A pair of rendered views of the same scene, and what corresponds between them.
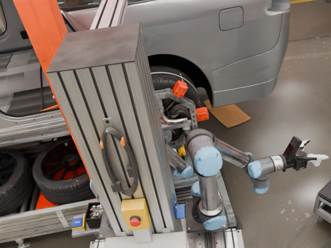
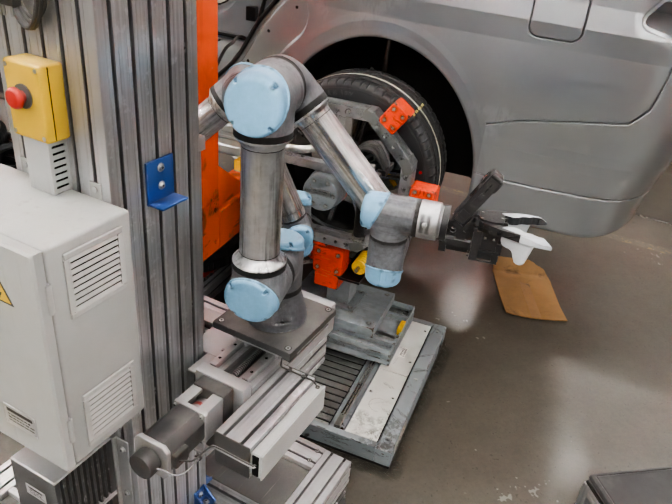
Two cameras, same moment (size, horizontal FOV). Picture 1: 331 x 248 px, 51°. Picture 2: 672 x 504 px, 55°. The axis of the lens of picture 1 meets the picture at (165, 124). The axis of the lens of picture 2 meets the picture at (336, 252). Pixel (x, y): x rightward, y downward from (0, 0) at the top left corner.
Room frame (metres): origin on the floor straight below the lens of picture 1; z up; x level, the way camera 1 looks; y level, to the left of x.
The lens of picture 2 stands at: (-0.02, -0.67, 1.76)
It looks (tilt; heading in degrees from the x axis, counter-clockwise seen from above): 29 degrees down; 19
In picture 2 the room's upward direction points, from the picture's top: 6 degrees clockwise
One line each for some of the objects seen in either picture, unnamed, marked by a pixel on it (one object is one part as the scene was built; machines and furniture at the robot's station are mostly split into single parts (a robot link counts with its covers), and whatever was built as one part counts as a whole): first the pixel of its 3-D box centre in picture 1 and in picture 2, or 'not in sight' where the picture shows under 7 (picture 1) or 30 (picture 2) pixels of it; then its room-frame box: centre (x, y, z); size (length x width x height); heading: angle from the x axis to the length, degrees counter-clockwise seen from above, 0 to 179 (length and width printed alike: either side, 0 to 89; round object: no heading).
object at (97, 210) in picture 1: (102, 214); not in sight; (1.56, 0.56, 0.51); 0.20 x 0.14 x 0.13; 82
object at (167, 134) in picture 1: (161, 128); (331, 183); (1.95, 0.04, 0.85); 0.21 x 0.14 x 0.14; 179
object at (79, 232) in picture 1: (102, 221); not in sight; (1.56, 0.58, 0.44); 0.43 x 0.17 x 0.03; 89
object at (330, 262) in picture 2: not in sight; (334, 259); (2.06, 0.03, 0.48); 0.16 x 0.12 x 0.17; 179
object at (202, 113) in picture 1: (201, 114); (423, 195); (2.03, -0.28, 0.85); 0.09 x 0.08 x 0.07; 89
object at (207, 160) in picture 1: (208, 187); (261, 199); (1.05, -0.14, 1.19); 0.15 x 0.12 x 0.55; 7
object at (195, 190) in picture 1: (203, 195); (278, 258); (1.18, -0.12, 0.98); 0.13 x 0.12 x 0.14; 7
